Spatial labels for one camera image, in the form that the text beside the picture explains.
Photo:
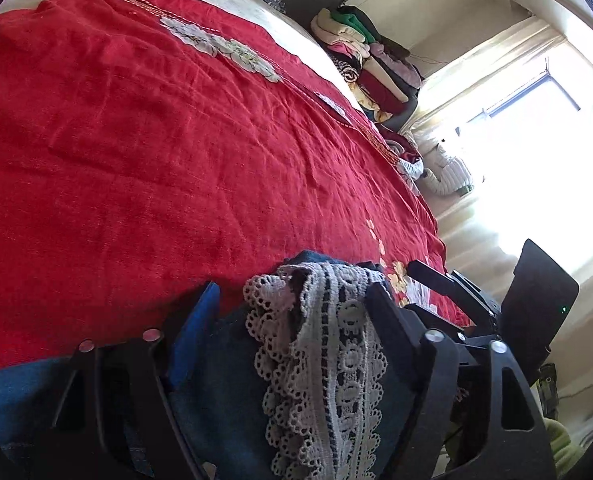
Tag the red floral bedspread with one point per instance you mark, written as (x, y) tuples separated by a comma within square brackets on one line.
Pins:
[(148, 147)]

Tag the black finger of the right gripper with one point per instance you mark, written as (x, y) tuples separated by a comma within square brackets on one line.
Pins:
[(446, 287), (433, 321)]

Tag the blue denim pants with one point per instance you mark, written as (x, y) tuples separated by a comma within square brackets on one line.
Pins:
[(292, 385)]

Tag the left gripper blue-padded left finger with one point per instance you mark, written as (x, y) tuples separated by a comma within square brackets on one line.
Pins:
[(191, 336)]

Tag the cream curtain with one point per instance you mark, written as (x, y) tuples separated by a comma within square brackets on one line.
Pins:
[(518, 108)]

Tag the stack of folded clothes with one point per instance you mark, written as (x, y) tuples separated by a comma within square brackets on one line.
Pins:
[(377, 70)]

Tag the green fleece clothing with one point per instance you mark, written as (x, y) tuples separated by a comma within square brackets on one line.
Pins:
[(566, 454)]

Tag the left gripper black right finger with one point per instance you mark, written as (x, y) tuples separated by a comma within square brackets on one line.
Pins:
[(399, 333)]

